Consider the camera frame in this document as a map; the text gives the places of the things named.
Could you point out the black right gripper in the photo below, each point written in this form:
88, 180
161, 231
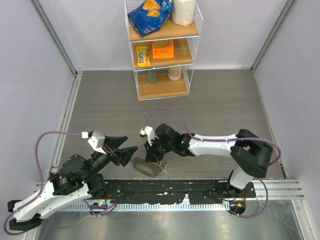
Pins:
152, 154

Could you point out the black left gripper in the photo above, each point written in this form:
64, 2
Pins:
123, 154

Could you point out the metal key organizer with rings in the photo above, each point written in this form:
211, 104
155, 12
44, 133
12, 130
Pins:
149, 169

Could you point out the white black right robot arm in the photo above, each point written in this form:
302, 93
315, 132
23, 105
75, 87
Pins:
250, 153

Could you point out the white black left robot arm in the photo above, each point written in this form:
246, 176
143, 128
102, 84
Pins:
78, 179

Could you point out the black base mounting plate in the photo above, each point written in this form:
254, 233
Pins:
169, 192

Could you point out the white printed cup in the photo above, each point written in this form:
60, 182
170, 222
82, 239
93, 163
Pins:
174, 73

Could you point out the yellow candy bag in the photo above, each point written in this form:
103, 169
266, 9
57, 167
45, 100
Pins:
143, 59

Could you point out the orange candy box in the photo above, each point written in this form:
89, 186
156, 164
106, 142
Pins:
163, 49

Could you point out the blue chips bag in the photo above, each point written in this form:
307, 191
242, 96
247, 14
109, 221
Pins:
150, 16

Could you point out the white paper towel roll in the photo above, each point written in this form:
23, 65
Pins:
183, 12

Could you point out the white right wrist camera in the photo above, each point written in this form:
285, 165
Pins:
148, 132

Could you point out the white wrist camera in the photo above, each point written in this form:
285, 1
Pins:
148, 132
95, 139

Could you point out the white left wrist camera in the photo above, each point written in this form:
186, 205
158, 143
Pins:
95, 139

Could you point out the white slotted cable duct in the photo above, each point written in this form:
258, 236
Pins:
184, 206

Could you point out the white wire shelf unit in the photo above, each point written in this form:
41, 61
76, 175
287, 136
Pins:
163, 62

